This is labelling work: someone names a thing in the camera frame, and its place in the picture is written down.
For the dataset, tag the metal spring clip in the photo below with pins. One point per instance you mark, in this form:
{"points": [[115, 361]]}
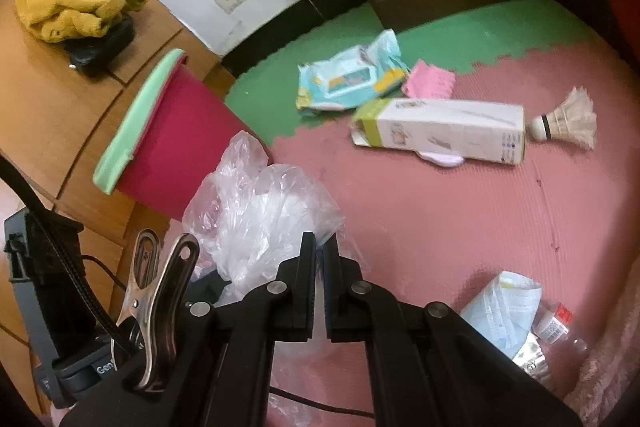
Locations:
{"points": [[160, 297]]}

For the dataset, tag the black bag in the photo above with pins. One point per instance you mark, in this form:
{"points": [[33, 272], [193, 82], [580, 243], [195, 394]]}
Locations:
{"points": [[100, 49]]}

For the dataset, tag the light blue wet wipes pack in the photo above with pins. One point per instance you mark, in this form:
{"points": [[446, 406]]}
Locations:
{"points": [[345, 82]]}

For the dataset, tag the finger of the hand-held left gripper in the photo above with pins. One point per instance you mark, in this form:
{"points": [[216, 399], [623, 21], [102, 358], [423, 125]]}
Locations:
{"points": [[210, 289]]}

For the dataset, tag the white and green carton box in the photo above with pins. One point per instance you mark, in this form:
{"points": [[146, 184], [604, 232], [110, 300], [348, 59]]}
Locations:
{"points": [[450, 127]]}

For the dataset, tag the white feather shuttlecock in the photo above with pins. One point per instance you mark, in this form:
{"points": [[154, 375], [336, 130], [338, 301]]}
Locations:
{"points": [[565, 119]]}

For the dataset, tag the yellow plush toy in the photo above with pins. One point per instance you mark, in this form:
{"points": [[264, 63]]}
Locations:
{"points": [[65, 2]]}

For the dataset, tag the clear tube with black cap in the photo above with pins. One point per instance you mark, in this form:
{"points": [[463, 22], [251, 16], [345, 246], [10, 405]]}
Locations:
{"points": [[532, 359]]}

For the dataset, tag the pink paper packet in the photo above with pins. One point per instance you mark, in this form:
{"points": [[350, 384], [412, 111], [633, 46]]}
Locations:
{"points": [[430, 82]]}

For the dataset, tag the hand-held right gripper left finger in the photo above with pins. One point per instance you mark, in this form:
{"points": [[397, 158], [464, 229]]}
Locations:
{"points": [[307, 287]]}

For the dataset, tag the red bucket with green rim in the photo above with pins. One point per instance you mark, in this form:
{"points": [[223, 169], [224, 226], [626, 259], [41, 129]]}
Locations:
{"points": [[180, 142]]}

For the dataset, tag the clear plastic bag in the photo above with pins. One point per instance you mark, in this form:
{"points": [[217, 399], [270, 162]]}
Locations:
{"points": [[260, 217]]}

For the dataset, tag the clear bottle with red label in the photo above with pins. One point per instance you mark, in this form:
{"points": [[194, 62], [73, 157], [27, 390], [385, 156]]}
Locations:
{"points": [[552, 324]]}

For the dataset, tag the green foam mat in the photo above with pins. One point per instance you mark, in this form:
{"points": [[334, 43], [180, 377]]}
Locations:
{"points": [[500, 37]]}

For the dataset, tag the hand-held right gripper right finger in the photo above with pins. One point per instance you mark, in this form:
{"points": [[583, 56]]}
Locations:
{"points": [[331, 292]]}

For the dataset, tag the pink fluffy cloth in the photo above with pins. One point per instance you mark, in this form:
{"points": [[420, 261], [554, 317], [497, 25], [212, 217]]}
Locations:
{"points": [[605, 367]]}

